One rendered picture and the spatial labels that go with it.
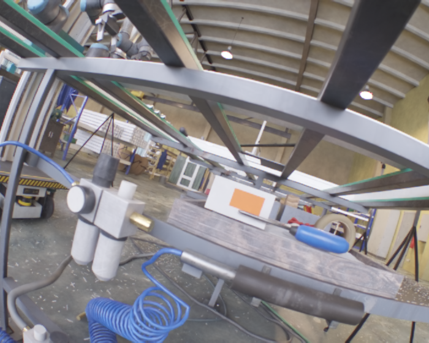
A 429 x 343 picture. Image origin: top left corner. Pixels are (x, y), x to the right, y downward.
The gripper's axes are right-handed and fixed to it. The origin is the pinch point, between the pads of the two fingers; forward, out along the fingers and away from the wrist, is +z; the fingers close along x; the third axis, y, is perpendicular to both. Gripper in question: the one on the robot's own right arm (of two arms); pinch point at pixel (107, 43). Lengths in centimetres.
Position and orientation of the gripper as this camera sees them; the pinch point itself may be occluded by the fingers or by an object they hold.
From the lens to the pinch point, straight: 119.6
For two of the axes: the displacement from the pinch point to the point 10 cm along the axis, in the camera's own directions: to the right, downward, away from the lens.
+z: 0.7, 10.0, 0.3
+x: -0.9, 0.4, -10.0
